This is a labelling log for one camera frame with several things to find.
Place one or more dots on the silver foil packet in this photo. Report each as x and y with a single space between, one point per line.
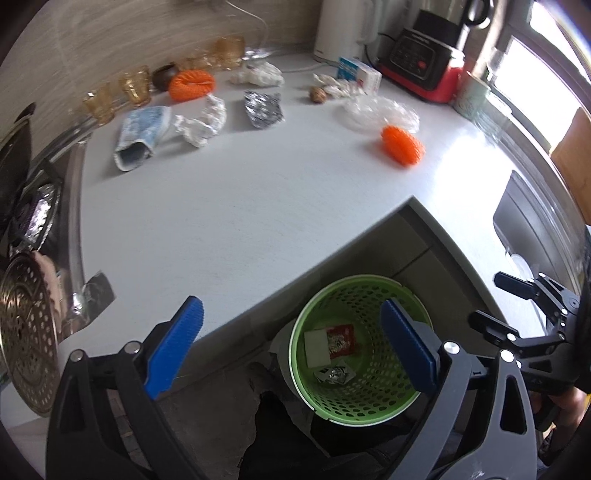
263 108

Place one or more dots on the clear glass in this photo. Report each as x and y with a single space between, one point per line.
257 53

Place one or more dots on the walnut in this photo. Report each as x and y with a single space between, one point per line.
318 94

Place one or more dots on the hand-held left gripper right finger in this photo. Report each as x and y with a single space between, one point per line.
406 346

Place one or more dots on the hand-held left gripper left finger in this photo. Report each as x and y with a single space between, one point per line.
178 341

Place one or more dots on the white electric kettle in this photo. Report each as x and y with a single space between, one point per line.
341 30

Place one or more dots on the window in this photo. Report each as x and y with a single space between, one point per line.
545 69

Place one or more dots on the small crumpled foil wrapper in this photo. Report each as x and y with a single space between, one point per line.
333 374

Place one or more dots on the perforated metal plate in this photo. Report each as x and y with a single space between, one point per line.
27 332

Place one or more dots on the white plastic wrap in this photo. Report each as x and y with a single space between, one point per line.
258 74

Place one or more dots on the black countertop appliance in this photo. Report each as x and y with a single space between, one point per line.
521 217

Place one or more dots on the foil burner liner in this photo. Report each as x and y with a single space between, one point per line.
39 214

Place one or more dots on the wooden board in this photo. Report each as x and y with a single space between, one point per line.
572 147

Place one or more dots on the clear plastic bag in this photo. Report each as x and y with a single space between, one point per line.
381 113

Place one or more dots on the crumpled clear wrapper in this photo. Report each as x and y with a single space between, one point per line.
334 85

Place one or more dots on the red snack packet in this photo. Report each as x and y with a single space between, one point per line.
340 340

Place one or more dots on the amber glass cup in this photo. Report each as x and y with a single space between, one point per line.
199 62
136 85
99 104
229 50

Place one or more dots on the white flat pad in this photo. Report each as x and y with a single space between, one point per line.
317 347

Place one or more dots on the black gas stove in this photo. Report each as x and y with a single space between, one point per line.
14 184

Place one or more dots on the green perforated basket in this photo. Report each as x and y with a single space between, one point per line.
323 304

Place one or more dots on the blue patterned packet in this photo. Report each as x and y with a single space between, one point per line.
138 134

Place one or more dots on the white and blue box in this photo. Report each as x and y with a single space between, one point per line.
358 74

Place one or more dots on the person's right hand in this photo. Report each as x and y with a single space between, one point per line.
568 406

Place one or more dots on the mint green cup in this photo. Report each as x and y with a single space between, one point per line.
471 94

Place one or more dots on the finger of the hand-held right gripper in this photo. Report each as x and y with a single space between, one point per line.
494 328
517 286

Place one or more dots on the red and black blender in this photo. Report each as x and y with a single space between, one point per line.
427 55

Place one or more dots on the dark brown bowl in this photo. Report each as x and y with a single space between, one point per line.
165 76

